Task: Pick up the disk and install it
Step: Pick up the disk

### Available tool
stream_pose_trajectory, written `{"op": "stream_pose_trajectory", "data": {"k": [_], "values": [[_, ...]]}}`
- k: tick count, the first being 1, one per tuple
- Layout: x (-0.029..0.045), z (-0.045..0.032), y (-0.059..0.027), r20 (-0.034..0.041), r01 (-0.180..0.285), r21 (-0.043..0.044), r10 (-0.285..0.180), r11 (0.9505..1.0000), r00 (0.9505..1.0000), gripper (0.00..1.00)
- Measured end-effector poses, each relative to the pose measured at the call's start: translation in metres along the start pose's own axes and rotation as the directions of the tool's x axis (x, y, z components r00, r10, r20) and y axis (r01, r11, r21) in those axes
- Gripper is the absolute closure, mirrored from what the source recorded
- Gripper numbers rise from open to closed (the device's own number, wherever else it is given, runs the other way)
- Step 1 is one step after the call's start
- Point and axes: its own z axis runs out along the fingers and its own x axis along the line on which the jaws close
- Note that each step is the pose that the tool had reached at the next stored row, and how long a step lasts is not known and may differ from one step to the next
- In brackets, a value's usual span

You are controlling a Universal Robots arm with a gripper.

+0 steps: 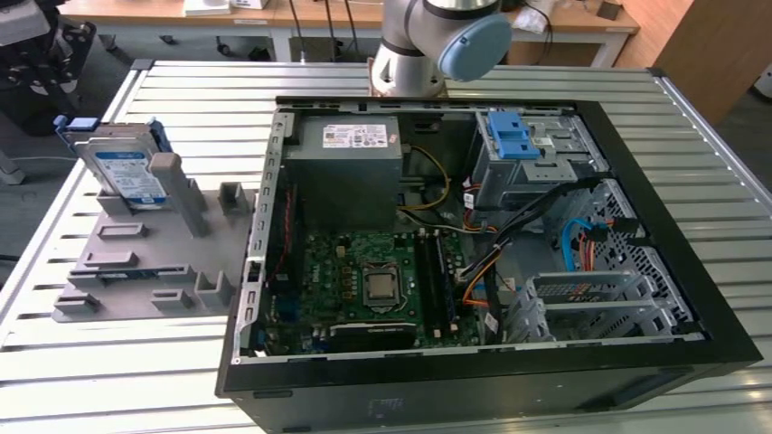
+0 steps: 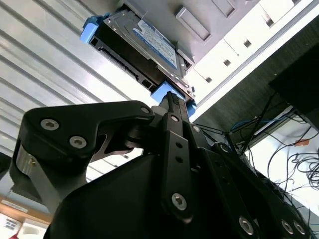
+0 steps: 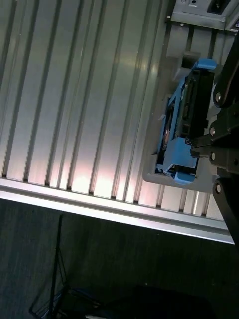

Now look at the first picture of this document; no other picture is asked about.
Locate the hard disk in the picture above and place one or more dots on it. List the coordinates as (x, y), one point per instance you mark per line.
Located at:
(130, 172)

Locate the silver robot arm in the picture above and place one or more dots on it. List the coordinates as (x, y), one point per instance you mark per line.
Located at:
(404, 68)

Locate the grey metal disk bay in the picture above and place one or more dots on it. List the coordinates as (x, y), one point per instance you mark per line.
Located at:
(603, 309)

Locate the wooden desk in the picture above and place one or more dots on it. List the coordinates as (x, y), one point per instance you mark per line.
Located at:
(151, 20)

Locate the grey metal foot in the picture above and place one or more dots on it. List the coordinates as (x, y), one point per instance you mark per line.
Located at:
(12, 174)

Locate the small white box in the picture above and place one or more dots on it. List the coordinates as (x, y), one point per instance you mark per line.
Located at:
(250, 3)

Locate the grey parts rack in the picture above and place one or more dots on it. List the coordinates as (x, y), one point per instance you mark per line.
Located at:
(156, 253)

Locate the blue RAM stick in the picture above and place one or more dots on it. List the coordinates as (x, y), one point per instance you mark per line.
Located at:
(130, 273)

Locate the grey power supply unit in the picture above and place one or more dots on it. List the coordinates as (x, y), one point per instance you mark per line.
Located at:
(344, 190)

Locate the green motherboard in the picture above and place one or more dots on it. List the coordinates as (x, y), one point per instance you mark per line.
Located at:
(328, 276)

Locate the silver CPU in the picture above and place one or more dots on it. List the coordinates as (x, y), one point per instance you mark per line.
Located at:
(382, 285)

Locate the CPU socket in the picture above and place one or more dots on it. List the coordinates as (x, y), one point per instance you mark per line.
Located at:
(380, 309)

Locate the blue drive latch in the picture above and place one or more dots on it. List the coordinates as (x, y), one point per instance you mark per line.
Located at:
(510, 135)

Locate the black graphics card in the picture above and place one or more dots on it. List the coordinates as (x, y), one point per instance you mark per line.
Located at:
(371, 336)

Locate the grey optical drive cage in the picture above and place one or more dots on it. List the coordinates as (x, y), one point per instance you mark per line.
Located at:
(543, 174)

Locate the black PC case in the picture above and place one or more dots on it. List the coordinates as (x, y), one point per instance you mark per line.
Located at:
(422, 389)

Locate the small dark box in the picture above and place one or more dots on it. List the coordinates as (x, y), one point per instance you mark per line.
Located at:
(610, 11)

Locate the wooden cabinet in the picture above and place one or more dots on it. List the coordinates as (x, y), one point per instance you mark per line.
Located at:
(712, 45)

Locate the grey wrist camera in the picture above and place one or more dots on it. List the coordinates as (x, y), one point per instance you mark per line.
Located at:
(22, 22)

